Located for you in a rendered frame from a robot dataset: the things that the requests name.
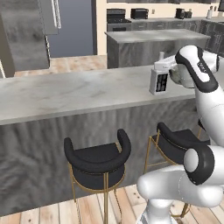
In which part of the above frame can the black and silver stove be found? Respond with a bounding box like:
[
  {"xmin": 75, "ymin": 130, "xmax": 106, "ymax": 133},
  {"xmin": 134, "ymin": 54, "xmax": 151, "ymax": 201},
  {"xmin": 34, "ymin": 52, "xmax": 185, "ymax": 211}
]
[{"xmin": 106, "ymin": 8, "xmax": 133, "ymax": 32}]

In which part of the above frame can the grey dining counter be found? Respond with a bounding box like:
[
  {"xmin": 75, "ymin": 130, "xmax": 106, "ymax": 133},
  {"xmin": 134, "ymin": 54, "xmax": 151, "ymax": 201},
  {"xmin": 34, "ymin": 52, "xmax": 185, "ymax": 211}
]
[{"xmin": 0, "ymin": 64, "xmax": 224, "ymax": 217}]

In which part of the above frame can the black toaster oven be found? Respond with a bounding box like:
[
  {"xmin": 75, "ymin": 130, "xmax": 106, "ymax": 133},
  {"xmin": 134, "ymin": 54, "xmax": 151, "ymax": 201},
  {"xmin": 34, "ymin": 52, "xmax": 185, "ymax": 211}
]
[{"xmin": 129, "ymin": 7, "xmax": 150, "ymax": 20}]

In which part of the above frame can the grey wall cabinet run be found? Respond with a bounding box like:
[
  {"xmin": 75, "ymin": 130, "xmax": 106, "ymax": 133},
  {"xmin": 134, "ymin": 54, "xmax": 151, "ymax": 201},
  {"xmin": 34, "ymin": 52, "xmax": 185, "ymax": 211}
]
[{"xmin": 106, "ymin": 0, "xmax": 224, "ymax": 4}]

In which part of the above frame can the black stool with gold legs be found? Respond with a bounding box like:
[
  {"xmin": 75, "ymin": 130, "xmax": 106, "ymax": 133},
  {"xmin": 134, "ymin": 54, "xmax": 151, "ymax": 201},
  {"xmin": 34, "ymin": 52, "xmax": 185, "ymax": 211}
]
[
  {"xmin": 63, "ymin": 128, "xmax": 132, "ymax": 224},
  {"xmin": 143, "ymin": 122, "xmax": 212, "ymax": 219}
]

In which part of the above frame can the silver fridge handle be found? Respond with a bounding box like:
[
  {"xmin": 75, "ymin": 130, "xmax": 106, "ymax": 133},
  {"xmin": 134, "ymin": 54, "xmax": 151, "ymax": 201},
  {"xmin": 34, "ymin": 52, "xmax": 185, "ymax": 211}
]
[
  {"xmin": 55, "ymin": 0, "xmax": 62, "ymax": 30},
  {"xmin": 51, "ymin": 0, "xmax": 59, "ymax": 30}
]

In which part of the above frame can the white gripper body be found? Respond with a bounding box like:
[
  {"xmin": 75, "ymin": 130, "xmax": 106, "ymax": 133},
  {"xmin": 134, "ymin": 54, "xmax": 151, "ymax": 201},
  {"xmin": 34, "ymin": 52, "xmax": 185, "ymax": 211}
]
[{"xmin": 152, "ymin": 54, "xmax": 179, "ymax": 72}]

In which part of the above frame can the grey side cabinet run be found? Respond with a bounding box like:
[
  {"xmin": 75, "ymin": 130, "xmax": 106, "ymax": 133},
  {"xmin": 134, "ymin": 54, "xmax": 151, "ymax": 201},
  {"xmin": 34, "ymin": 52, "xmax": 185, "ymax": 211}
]
[{"xmin": 199, "ymin": 17, "xmax": 224, "ymax": 55}]

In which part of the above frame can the grey fridge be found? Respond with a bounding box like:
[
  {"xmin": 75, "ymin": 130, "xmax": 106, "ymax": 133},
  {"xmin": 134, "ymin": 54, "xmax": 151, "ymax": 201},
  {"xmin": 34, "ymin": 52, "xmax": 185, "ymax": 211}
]
[{"xmin": 38, "ymin": 0, "xmax": 98, "ymax": 59}]

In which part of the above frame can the grey base cabinet run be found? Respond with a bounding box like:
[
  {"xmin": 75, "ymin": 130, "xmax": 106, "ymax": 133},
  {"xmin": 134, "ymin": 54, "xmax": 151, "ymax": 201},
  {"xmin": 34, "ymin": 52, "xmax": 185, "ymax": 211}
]
[{"xmin": 130, "ymin": 17, "xmax": 205, "ymax": 32}]

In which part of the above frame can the black coffee machine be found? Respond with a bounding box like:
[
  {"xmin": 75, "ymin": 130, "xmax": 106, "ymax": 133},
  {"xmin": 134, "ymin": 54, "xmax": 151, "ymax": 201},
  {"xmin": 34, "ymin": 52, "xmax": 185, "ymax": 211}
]
[{"xmin": 175, "ymin": 7, "xmax": 186, "ymax": 20}]

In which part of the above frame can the grey kitchen island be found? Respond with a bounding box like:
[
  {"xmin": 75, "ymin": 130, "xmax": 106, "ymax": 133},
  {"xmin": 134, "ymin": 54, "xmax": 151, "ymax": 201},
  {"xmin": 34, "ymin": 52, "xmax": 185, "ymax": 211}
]
[{"xmin": 105, "ymin": 28, "xmax": 212, "ymax": 70}]

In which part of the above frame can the tall grey cabinet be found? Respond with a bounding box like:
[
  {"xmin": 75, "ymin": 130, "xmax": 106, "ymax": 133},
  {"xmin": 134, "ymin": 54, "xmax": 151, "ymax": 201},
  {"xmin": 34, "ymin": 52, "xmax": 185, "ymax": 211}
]
[{"xmin": 0, "ymin": 0, "xmax": 51, "ymax": 79}]

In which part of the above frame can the white bottle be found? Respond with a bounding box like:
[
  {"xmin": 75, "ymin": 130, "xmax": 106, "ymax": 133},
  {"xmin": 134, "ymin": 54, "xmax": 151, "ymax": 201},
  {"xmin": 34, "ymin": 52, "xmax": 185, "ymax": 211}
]
[{"xmin": 206, "ymin": 6, "xmax": 214, "ymax": 19}]

